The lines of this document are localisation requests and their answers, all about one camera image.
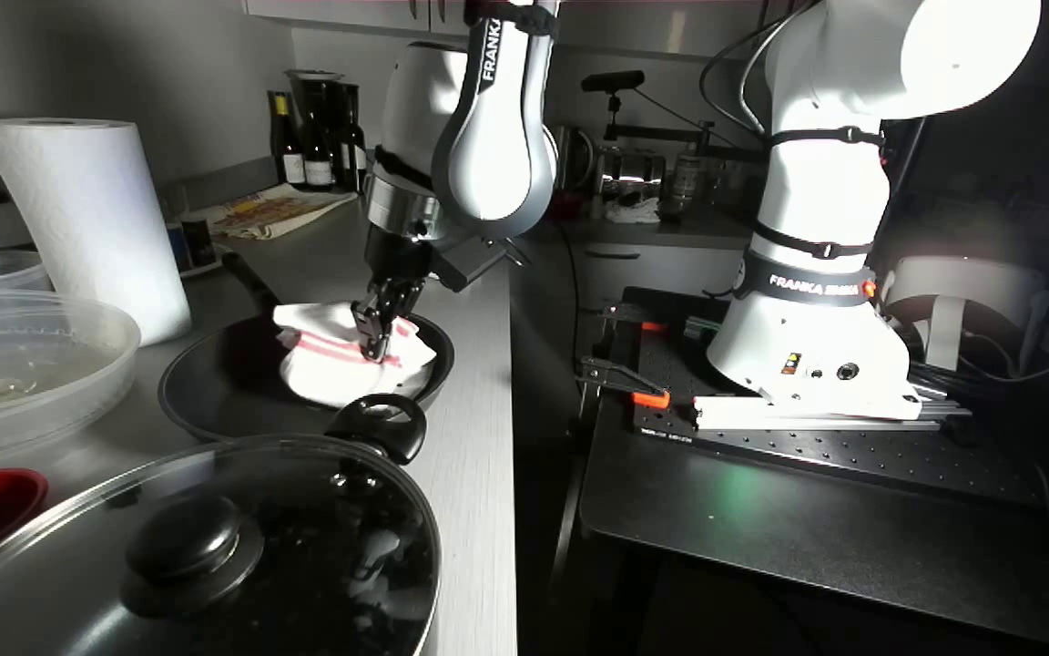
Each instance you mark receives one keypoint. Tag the clear plastic bowl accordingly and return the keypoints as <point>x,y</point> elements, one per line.
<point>62,360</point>

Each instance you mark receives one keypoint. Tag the black pot with glass lid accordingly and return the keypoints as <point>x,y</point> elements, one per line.
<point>256,547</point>

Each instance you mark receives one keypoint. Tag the white paper towel roll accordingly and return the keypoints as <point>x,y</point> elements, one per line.
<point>91,211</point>

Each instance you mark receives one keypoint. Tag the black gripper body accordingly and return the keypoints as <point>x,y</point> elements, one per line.
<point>398,269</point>

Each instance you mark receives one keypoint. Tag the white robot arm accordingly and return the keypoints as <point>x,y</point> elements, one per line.
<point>799,339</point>

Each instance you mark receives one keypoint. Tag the white towel red stripe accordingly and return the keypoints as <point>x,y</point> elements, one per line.
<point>324,360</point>

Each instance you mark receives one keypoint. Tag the orange black clamp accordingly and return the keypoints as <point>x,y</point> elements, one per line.
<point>624,381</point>

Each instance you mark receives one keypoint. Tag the black frying pan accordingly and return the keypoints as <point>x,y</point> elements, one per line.
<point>228,382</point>

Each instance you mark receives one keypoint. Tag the dark wine bottle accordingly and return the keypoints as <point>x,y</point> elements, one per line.
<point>287,138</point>

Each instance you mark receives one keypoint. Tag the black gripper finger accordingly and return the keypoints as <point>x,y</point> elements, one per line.
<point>389,312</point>
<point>368,329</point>

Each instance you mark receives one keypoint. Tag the black mounting table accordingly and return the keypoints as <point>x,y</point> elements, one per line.
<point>946,522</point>

